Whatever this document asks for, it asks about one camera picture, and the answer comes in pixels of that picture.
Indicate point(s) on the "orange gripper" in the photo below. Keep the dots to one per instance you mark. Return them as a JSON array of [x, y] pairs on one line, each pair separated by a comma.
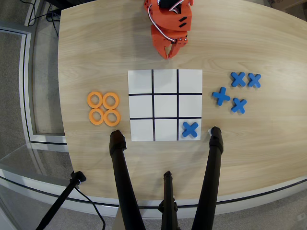
[[160, 41]]

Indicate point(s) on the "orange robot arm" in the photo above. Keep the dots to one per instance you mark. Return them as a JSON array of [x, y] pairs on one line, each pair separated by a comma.
[[168, 16]]

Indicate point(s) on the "white tic-tac-toe grid sheet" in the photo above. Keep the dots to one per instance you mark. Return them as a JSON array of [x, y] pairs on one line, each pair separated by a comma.
[[165, 105]]

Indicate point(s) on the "blue cross piece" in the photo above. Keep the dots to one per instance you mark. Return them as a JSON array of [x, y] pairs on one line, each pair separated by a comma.
[[239, 105], [221, 96], [254, 80], [238, 79], [190, 129]]

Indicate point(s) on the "short black tripod leg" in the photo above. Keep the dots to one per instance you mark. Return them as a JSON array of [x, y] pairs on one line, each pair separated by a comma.
[[168, 198]]

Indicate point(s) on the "white framed glass panel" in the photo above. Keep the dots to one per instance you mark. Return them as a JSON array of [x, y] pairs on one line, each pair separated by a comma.
[[26, 95]]

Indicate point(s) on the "thin black stand pole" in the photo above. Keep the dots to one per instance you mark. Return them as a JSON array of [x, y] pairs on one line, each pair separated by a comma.
[[62, 196]]

